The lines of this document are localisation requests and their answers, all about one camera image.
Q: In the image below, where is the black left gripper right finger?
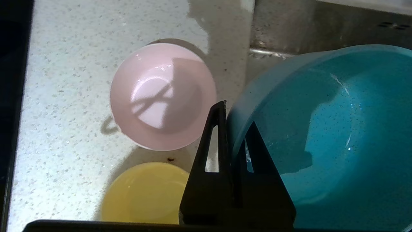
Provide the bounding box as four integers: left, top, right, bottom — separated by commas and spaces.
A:
232, 121, 296, 225

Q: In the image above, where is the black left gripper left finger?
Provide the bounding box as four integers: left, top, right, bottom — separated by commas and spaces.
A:
179, 101, 235, 225

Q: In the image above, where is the blue plastic bowl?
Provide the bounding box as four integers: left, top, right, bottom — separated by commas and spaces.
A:
227, 44, 412, 230

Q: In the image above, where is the stainless steel sink basin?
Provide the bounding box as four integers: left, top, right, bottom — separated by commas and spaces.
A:
246, 0, 412, 87

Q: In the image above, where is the yellow plastic bowl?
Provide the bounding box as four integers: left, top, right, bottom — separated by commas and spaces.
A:
101, 162, 190, 224

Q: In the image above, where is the pink plastic bowl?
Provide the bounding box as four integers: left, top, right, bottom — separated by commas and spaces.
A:
110, 43, 217, 152

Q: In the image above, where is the black induction cooktop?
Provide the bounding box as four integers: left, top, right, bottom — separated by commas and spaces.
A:
0, 0, 35, 232

